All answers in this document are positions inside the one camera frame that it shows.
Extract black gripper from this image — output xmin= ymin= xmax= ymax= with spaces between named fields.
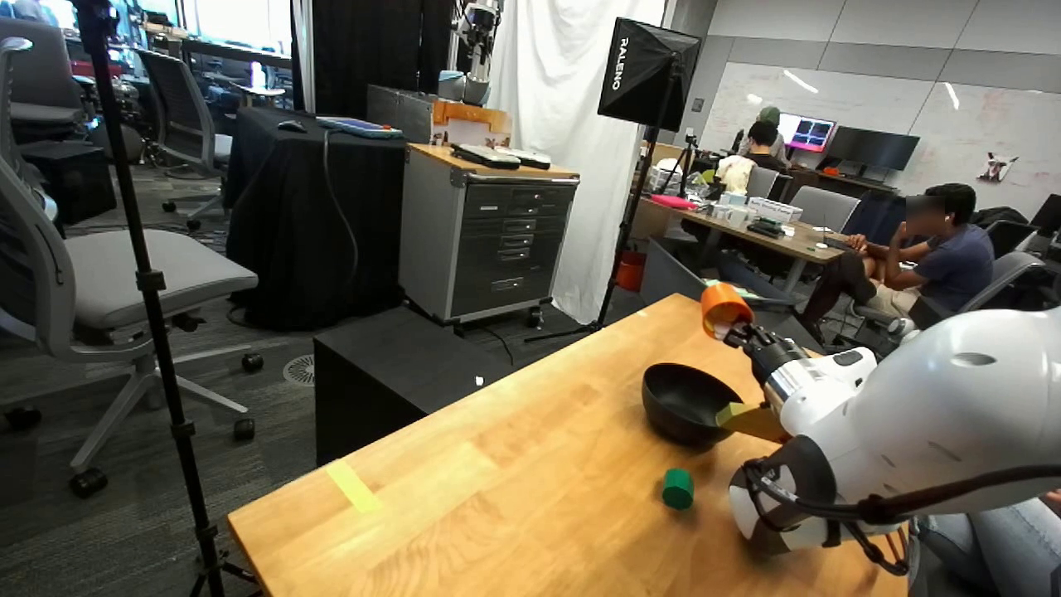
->
xmin=724 ymin=322 xmax=809 ymax=380

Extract orange plastic cup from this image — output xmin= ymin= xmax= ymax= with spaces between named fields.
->
xmin=698 ymin=283 xmax=752 ymax=337

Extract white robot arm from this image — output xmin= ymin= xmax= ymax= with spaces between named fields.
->
xmin=728 ymin=309 xmax=1061 ymax=559

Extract yellow contents pieces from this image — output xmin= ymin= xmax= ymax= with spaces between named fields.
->
xmin=711 ymin=400 xmax=750 ymax=426

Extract black bowl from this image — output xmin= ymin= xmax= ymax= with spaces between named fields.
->
xmin=641 ymin=362 xmax=739 ymax=452

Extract green cube block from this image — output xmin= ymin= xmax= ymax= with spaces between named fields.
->
xmin=659 ymin=468 xmax=693 ymax=510

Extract seated person dark shirt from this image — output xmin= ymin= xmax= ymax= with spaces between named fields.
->
xmin=800 ymin=183 xmax=993 ymax=330

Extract black softbox light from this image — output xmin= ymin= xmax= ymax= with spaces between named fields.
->
xmin=598 ymin=15 xmax=703 ymax=129

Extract person legs in jeans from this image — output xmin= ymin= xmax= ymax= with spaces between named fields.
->
xmin=908 ymin=498 xmax=1061 ymax=597

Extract grey drawer cabinet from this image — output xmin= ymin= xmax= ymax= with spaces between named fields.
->
xmin=399 ymin=143 xmax=580 ymax=325

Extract black low cabinet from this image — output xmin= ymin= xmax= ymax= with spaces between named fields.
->
xmin=316 ymin=305 xmax=583 ymax=465

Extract yellow tape strip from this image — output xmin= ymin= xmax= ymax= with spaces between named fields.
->
xmin=325 ymin=465 xmax=381 ymax=514

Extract black draped table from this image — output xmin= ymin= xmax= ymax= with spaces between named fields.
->
xmin=224 ymin=107 xmax=405 ymax=328

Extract black tripod stand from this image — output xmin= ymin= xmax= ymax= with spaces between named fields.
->
xmin=72 ymin=0 xmax=224 ymax=597

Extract grey office chair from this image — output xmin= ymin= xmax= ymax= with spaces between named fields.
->
xmin=0 ymin=36 xmax=267 ymax=502

